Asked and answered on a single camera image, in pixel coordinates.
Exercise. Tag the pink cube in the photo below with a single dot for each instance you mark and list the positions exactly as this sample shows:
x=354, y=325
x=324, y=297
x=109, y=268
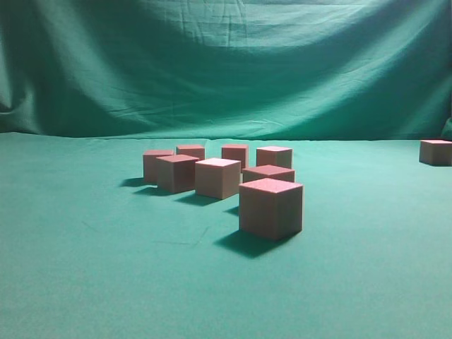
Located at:
x=268, y=171
x=149, y=164
x=271, y=208
x=435, y=152

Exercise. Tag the pink cube placed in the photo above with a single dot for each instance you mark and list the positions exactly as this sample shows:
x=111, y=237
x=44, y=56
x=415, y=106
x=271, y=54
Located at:
x=192, y=150
x=274, y=155
x=217, y=178
x=176, y=173
x=239, y=152

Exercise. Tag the green cloth backdrop and cover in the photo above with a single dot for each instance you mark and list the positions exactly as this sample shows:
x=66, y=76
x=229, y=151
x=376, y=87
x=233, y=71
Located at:
x=88, y=250

